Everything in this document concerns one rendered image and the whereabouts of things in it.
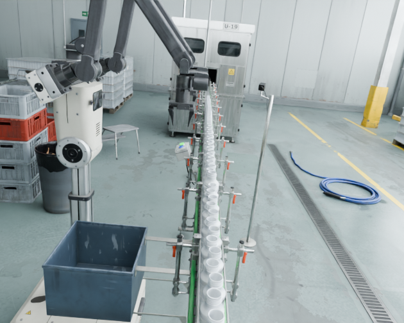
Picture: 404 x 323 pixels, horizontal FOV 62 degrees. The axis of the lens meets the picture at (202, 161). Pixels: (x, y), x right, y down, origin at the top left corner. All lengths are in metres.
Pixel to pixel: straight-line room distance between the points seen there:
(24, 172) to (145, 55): 8.57
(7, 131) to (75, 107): 2.15
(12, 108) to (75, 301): 2.53
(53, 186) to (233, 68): 3.84
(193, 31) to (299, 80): 6.60
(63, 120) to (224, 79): 4.75
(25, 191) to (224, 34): 4.02
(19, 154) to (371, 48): 11.21
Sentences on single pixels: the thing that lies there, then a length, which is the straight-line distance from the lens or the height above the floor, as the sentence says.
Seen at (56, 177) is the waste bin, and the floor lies 0.40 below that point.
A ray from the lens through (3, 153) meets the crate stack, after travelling 3.78.
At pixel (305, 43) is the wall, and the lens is 12.05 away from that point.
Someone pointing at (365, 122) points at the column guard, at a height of 0.12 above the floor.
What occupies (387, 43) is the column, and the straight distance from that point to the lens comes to 10.33.
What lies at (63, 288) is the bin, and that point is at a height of 0.86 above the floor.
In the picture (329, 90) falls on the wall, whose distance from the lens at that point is 12.43.
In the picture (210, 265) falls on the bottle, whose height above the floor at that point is 1.16.
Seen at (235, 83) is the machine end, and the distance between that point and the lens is 6.16.
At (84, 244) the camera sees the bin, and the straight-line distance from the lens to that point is 1.60.
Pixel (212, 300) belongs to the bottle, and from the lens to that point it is 0.84.
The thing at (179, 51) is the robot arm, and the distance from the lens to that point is 1.32.
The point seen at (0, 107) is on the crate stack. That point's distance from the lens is 3.65.
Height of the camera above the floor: 1.72
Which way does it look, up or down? 19 degrees down
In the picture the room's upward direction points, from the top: 6 degrees clockwise
